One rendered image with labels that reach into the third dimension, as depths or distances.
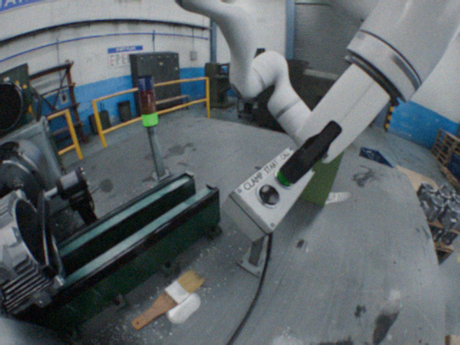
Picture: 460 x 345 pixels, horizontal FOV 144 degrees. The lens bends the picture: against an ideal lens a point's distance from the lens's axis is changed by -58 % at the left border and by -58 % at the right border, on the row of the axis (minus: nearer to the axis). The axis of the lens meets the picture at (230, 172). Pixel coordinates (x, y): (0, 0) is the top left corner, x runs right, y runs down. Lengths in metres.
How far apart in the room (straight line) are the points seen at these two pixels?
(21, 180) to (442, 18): 0.74
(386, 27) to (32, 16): 5.82
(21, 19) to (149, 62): 3.96
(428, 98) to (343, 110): 7.31
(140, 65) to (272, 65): 5.11
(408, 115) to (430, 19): 7.02
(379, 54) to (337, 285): 0.47
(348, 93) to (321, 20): 6.86
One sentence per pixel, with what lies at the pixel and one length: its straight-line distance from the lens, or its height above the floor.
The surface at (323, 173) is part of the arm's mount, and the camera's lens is 0.61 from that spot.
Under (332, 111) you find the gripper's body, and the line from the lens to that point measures 0.17.
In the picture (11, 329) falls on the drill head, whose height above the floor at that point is 1.10.
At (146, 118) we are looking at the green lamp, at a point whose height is 1.06.
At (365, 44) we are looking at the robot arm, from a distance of 0.19.
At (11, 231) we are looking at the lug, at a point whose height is 1.09.
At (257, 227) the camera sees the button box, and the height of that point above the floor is 1.04.
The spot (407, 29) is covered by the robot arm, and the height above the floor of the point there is 1.28.
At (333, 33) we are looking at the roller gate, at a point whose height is 2.88.
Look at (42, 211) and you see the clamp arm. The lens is 0.44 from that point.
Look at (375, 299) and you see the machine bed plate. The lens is 0.56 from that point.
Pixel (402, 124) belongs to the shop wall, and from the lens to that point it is 7.18.
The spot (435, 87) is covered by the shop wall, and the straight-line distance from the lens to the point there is 7.59.
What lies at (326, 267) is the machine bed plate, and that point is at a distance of 0.52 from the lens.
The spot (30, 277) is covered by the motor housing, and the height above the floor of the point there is 1.02.
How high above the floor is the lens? 1.22
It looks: 33 degrees down
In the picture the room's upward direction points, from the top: straight up
